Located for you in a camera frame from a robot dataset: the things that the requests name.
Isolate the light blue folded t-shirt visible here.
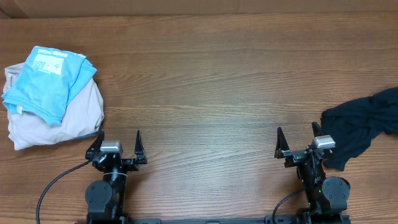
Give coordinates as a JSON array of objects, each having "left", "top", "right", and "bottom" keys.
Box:
[{"left": 2, "top": 46, "right": 96, "bottom": 126}]

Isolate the beige folded garment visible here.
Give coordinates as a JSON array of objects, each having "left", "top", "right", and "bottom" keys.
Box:
[{"left": 3, "top": 63, "right": 104, "bottom": 151}]

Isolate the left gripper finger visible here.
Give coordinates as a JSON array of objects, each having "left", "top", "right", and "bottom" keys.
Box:
[
  {"left": 134, "top": 130, "right": 145, "bottom": 155},
  {"left": 87, "top": 131, "right": 104, "bottom": 152}
]

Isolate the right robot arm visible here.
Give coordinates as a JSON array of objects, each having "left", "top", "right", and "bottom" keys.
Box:
[{"left": 271, "top": 121, "right": 351, "bottom": 224}]

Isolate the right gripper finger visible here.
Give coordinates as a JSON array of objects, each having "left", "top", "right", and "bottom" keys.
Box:
[
  {"left": 275, "top": 127, "right": 290, "bottom": 152},
  {"left": 312, "top": 121, "right": 325, "bottom": 137}
]

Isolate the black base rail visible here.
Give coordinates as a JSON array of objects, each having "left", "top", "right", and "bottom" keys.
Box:
[{"left": 76, "top": 215, "right": 351, "bottom": 224}]

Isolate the dark navy t-shirt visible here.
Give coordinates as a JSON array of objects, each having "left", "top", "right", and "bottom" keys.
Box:
[{"left": 320, "top": 87, "right": 397, "bottom": 171}]

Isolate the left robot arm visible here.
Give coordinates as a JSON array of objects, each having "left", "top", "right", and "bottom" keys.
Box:
[{"left": 85, "top": 131, "right": 147, "bottom": 223}]

